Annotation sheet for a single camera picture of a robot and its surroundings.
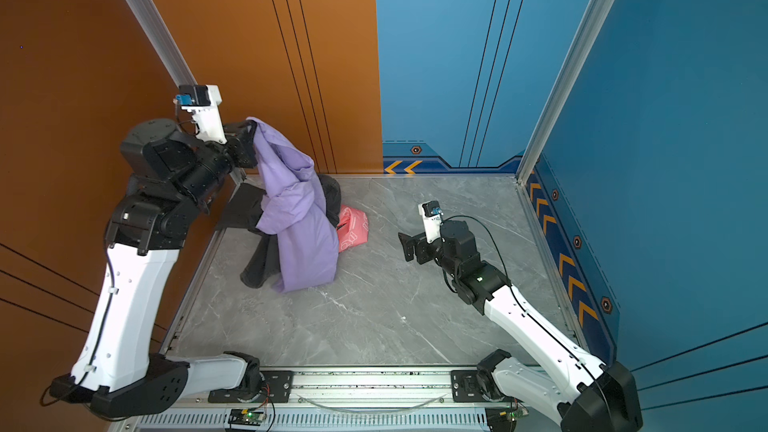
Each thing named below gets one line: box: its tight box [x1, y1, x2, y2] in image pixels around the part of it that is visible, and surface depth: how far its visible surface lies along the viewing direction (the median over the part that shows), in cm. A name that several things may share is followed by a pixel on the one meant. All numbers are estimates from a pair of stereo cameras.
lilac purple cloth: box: [247, 117, 340, 293], surface depth 70 cm
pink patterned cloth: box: [337, 204, 369, 253], surface depth 101 cm
